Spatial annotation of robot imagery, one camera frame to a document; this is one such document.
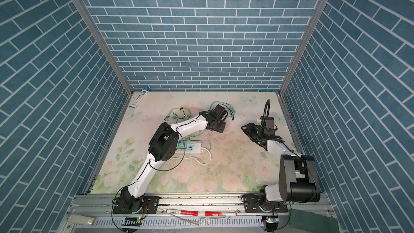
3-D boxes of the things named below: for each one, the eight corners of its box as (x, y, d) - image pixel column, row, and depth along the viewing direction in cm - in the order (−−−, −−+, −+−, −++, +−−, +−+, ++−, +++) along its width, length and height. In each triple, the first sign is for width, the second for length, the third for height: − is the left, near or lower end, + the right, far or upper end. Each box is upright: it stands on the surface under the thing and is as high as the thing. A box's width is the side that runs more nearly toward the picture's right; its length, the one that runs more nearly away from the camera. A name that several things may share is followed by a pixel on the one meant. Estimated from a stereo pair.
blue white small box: (130, 107, 114) (129, 105, 113) (145, 89, 126) (145, 87, 125) (135, 108, 114) (134, 106, 112) (150, 90, 125) (149, 88, 124)
